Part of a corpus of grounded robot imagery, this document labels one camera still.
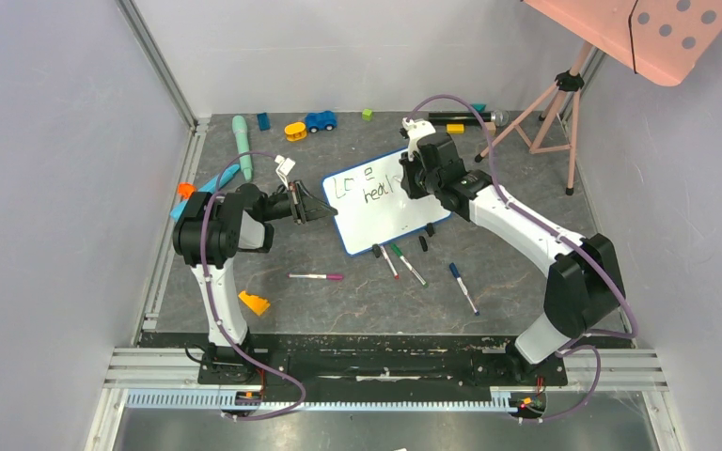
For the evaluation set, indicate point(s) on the tan wooden cube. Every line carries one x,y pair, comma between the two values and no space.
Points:
492,127

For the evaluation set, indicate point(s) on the teal block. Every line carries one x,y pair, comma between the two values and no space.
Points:
480,107

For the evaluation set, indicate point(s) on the red whiteboard marker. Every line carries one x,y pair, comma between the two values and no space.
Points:
383,253

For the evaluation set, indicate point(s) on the blue toy car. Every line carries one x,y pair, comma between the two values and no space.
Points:
322,121

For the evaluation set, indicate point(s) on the light blue toy tube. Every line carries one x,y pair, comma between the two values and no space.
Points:
211,186

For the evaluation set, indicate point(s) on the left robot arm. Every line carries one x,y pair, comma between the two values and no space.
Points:
209,232

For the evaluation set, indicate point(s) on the blue whiteboard marker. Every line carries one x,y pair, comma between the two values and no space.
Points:
456,274

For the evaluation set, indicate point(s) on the orange toy piece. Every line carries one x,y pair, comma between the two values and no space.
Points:
185,190

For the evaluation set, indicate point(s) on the pink tripod stand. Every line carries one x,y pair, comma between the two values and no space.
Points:
567,85

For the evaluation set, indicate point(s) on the dark blue block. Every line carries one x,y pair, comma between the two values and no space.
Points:
264,122

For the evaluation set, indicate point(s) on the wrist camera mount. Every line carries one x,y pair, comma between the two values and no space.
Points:
413,130
283,167

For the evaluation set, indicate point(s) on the pink whiteboard marker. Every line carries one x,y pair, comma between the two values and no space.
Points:
316,276

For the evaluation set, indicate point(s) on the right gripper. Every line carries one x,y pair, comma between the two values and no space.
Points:
413,172

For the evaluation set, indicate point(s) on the yellow oval toy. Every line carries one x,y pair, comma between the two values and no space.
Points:
296,131

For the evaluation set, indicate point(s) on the green whiteboard marker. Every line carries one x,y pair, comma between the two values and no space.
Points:
412,270

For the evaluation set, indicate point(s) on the yellow wedge block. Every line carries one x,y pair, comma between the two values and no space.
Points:
258,305

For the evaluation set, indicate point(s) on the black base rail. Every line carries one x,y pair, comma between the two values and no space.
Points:
368,367

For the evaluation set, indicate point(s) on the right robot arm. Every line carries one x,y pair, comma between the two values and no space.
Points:
583,284

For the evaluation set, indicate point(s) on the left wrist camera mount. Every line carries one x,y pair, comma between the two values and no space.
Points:
283,167

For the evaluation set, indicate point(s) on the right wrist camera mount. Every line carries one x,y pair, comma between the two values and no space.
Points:
413,130

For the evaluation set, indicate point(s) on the mint green toy tube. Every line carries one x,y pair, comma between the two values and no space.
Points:
240,130

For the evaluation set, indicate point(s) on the pink perforated panel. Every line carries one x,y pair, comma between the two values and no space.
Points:
661,40

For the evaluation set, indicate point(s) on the black cylinder flashlight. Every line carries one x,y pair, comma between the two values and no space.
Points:
498,117

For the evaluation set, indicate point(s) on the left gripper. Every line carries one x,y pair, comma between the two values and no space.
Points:
305,206

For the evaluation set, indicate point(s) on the blue framed whiteboard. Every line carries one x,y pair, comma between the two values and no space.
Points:
372,208

